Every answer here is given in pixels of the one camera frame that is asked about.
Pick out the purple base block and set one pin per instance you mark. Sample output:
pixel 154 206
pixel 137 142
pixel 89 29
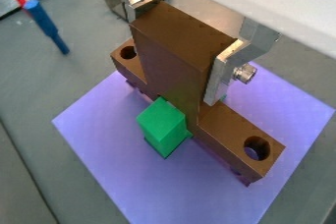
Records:
pixel 189 188

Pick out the blue hexagonal peg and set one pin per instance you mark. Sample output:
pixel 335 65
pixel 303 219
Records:
pixel 38 13

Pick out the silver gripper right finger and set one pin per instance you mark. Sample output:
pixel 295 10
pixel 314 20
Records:
pixel 231 64

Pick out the green U-shaped block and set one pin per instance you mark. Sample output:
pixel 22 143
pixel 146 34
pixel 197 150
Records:
pixel 163 124

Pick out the brown T-shaped block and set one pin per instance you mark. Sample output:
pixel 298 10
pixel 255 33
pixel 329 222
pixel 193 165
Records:
pixel 167 61

